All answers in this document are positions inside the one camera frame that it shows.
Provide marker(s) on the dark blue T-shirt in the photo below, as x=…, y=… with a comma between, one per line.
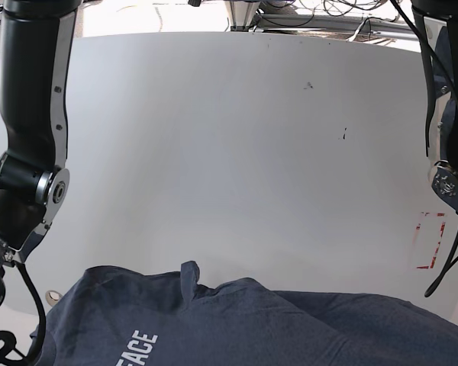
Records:
x=114, y=316

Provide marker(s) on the left-side robot arm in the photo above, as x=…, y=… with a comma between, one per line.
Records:
x=437, y=21

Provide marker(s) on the right-side robot arm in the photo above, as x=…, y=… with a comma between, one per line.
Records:
x=35, y=46

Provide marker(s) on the left table grommet hole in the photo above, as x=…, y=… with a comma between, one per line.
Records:
x=53, y=297

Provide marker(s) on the red tape rectangle marking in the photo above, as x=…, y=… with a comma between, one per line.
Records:
x=427, y=240

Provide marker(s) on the metal frame post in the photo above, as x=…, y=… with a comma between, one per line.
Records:
x=241, y=14

